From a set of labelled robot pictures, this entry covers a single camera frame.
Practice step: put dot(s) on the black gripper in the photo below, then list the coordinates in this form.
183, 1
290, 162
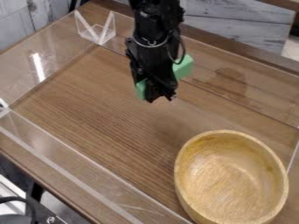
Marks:
151, 60

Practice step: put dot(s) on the green rectangular block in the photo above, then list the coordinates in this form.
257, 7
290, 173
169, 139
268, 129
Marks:
182, 70

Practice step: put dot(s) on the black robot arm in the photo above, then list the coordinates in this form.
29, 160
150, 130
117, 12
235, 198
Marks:
158, 18

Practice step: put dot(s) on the wooden brown bowl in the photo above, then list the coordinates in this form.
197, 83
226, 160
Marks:
230, 179

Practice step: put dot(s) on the clear acrylic corner bracket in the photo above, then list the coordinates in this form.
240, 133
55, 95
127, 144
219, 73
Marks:
99, 34

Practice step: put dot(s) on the black table leg frame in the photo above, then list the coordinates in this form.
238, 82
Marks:
51, 210

